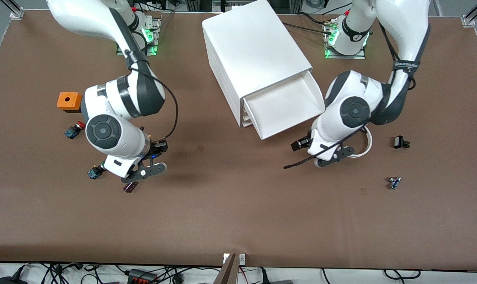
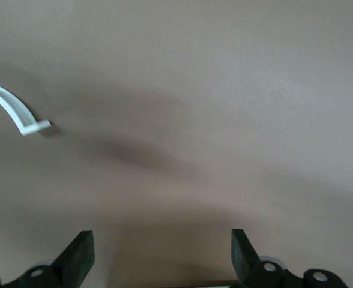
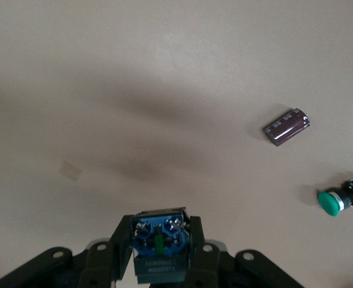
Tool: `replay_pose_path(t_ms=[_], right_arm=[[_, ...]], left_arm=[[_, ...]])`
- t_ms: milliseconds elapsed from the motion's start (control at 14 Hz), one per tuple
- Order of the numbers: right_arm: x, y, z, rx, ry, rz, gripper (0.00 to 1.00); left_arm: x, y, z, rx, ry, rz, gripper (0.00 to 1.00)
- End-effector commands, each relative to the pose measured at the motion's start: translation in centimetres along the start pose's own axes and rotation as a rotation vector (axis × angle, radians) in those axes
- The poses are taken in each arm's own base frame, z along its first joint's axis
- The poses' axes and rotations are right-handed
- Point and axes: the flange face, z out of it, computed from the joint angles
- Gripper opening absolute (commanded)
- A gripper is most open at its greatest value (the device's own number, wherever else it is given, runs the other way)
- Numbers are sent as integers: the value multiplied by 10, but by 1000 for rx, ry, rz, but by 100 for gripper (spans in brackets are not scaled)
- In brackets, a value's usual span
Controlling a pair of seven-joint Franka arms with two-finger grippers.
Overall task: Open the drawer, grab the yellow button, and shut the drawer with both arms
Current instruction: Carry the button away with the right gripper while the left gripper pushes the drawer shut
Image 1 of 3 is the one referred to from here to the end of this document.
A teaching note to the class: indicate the white plastic drawer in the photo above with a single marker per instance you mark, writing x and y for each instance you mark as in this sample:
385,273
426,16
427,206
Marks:
285,106
247,117
249,124
246,111

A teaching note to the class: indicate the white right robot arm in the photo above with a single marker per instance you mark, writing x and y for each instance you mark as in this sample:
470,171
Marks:
104,102

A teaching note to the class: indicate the green push button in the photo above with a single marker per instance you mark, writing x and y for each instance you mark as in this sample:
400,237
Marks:
93,172

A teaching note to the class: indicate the red push button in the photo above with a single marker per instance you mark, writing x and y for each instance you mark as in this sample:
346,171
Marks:
72,131

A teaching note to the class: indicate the black rectangular push button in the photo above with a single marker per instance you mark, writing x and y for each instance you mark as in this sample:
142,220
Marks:
399,142

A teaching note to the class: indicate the orange button box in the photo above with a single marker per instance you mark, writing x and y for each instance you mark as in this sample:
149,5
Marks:
68,100

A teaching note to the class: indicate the white drawer cabinet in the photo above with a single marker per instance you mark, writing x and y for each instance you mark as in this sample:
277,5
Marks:
254,43

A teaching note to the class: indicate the dark purple capacitor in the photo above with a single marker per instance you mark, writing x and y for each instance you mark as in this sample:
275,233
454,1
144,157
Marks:
130,188

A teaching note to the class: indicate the white curved plastic clip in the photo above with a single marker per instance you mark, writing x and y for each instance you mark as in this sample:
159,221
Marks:
370,144

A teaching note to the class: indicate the small blue metal component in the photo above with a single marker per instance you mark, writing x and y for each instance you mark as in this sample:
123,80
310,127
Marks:
394,183

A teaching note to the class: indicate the black power strip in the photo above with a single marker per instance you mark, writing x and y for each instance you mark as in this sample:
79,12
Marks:
141,278

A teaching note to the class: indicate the black power adapter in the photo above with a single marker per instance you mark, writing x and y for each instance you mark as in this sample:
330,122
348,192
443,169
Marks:
11,280

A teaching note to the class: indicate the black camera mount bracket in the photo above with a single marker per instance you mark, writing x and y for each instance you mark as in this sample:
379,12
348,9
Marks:
161,148

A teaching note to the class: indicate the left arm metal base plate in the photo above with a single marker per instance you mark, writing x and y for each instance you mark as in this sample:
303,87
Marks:
345,57

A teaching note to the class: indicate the small metal edge bracket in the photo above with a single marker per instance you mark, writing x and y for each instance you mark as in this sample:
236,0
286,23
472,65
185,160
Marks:
242,259

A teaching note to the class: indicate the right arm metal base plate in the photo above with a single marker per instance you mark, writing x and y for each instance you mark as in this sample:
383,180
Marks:
157,37

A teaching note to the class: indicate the brown camera mount post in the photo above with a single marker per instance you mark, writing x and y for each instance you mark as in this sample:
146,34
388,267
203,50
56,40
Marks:
227,272

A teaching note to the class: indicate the white corner bracket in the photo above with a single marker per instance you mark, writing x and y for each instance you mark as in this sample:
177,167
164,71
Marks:
468,21
16,14

